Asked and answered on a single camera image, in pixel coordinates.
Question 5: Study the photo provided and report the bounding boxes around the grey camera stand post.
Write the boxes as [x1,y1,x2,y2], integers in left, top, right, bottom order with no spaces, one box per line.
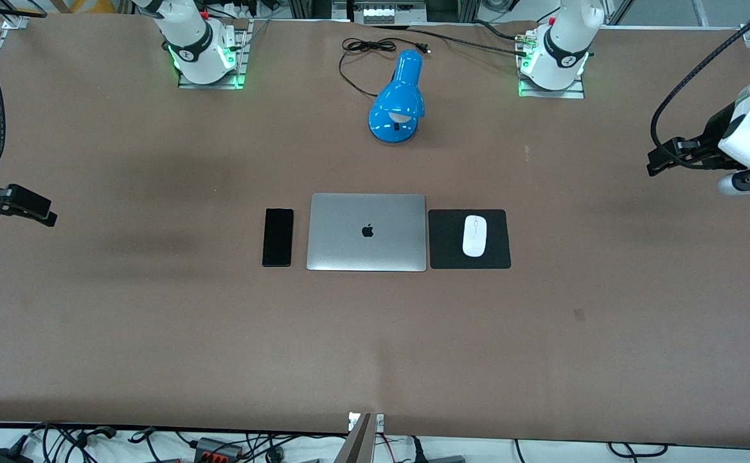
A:
[332,413,377,463]

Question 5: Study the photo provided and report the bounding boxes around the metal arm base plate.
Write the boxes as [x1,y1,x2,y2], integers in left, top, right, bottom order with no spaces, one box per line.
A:
[177,19,254,90]
[518,29,586,100]

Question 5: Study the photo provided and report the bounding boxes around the white power strip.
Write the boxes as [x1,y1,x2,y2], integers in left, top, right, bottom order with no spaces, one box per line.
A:
[361,5,402,26]

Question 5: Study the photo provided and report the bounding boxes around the black smartphone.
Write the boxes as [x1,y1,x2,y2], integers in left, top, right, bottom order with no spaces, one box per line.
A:
[262,208,294,268]

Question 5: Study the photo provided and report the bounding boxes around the aluminium frame profile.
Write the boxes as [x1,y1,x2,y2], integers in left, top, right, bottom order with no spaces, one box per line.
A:
[288,0,479,24]

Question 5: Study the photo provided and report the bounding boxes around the silver closed laptop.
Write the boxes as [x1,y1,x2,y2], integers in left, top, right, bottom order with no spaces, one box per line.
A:
[306,193,427,273]

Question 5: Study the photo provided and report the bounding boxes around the yellow object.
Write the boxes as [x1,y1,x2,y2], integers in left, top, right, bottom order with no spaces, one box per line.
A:
[50,0,117,15]

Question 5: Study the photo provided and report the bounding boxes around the blue desk lamp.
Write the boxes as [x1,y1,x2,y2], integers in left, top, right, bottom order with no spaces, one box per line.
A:
[368,50,426,145]

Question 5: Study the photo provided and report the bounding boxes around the black braided table cable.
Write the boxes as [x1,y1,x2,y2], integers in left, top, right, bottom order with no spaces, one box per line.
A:
[372,21,531,57]

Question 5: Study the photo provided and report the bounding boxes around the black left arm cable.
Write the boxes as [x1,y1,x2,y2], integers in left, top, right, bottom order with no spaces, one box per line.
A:
[649,12,750,172]

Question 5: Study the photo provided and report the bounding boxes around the grey connector block red buttons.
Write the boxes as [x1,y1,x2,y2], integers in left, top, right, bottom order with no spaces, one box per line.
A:
[193,437,245,463]

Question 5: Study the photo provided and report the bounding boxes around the black square mouse pad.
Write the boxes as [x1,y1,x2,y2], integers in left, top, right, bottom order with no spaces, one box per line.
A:
[427,209,512,270]

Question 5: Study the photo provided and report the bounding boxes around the black floor cable loop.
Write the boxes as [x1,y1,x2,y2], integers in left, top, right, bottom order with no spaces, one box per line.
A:
[606,442,669,459]

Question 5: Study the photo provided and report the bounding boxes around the black lamp power cord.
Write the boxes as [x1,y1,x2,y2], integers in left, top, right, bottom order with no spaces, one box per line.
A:
[339,37,431,99]

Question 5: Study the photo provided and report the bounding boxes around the white computer mouse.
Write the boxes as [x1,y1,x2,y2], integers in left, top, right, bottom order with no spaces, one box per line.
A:
[462,215,488,259]

